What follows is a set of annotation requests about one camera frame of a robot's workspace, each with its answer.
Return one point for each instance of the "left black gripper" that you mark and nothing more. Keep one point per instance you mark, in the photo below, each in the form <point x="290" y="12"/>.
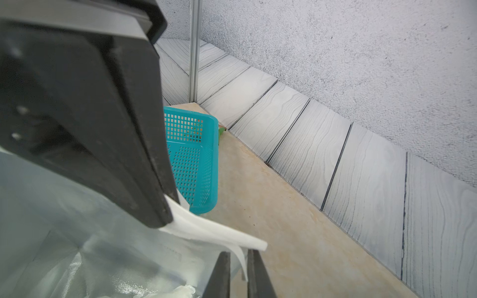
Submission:
<point x="81" y="96"/>

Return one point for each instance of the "left aluminium frame post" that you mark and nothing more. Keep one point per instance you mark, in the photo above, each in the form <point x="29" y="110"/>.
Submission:
<point x="195" y="44"/>

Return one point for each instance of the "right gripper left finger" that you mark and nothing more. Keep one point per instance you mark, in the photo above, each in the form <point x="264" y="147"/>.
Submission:
<point x="219" y="284"/>

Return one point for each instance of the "white insulated delivery bag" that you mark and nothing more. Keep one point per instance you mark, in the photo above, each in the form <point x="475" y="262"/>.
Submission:
<point x="60" y="239"/>

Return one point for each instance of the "teal plastic basket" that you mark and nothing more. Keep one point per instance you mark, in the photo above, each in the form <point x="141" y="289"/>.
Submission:
<point x="193" y="143"/>

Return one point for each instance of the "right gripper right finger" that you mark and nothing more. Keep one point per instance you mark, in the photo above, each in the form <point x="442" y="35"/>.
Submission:
<point x="259" y="284"/>

